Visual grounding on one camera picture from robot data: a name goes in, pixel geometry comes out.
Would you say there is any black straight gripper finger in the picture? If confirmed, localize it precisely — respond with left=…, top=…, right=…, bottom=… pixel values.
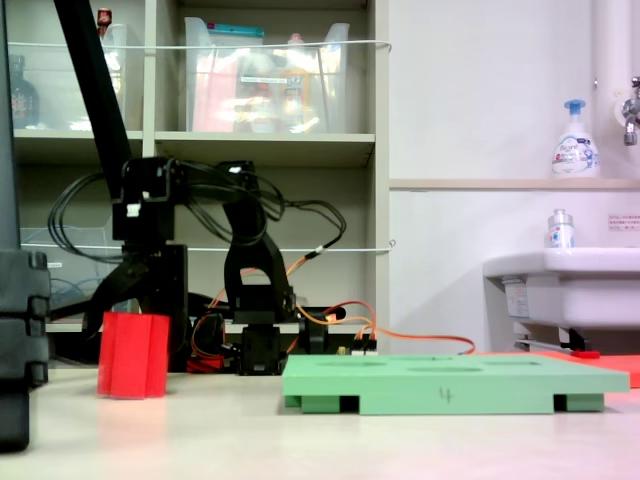
left=134, top=243, right=194, bottom=361

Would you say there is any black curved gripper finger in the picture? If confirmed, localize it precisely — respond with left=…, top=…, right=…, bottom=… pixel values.
left=82, top=249, right=152, bottom=342

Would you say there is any red cross columnar block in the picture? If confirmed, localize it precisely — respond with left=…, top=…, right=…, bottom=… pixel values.
left=97, top=310, right=171, bottom=400

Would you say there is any black clamp block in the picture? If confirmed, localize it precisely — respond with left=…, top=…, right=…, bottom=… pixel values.
left=298, top=307, right=347, bottom=357

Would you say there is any green shape hole board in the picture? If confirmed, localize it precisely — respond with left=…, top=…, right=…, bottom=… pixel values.
left=281, top=353, right=631, bottom=416

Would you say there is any orange red flat block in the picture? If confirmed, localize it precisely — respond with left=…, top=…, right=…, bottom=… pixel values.
left=474, top=349, right=640, bottom=389

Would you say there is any notched black stack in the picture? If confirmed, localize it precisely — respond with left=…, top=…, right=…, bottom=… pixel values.
left=0, top=249, right=51, bottom=454

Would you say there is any black tripod leg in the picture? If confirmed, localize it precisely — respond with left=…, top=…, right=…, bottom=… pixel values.
left=47, top=0, right=231, bottom=374

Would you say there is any large clear plastic bin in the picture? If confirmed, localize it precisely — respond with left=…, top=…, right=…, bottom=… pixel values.
left=183, top=17, right=351, bottom=135

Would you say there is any dark vertical pole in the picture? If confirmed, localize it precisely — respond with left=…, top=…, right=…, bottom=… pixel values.
left=0, top=0, right=22, bottom=251

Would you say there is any clear bin with dark bottle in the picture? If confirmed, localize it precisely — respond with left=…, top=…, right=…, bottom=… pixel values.
left=7, top=22, right=129, bottom=132

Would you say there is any beige shelf unit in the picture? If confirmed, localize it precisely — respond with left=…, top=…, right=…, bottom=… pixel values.
left=0, top=0, right=391, bottom=371

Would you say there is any dark glass bottle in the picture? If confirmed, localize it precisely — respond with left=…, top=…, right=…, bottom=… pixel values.
left=8, top=54, right=41, bottom=130

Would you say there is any yellow bottle with pink cap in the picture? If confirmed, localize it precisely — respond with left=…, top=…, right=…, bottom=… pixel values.
left=279, top=32, right=315, bottom=132

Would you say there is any circuit board with connectors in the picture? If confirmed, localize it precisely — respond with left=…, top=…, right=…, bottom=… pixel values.
left=334, top=330, right=379, bottom=358

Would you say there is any teal edged box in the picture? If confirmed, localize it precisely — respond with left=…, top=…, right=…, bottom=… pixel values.
left=206, top=22, right=265, bottom=47

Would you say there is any small clear sanitizer bottle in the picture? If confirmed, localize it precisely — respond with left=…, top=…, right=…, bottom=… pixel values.
left=546, top=208, right=575, bottom=250

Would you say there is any white sink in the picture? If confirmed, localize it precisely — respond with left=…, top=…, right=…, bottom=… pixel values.
left=482, top=247, right=640, bottom=351

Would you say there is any white blue pump soap bottle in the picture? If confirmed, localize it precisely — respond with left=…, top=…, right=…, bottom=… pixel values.
left=551, top=98, right=601, bottom=180

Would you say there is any orange wire loop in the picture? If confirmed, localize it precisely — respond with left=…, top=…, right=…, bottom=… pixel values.
left=188, top=287, right=232, bottom=362

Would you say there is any clear bin with blue cables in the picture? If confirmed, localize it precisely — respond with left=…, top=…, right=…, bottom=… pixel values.
left=19, top=209, right=139, bottom=321

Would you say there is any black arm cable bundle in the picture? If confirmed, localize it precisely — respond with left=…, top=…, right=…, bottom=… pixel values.
left=47, top=159, right=348, bottom=265

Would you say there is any red cable coil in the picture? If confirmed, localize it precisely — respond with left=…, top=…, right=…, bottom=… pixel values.
left=186, top=352, right=226, bottom=374

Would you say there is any long orange cable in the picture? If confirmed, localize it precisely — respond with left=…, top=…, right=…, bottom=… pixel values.
left=284, top=299, right=476, bottom=357

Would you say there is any white wall label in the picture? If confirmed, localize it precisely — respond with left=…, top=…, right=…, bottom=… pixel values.
left=607, top=213, right=640, bottom=232

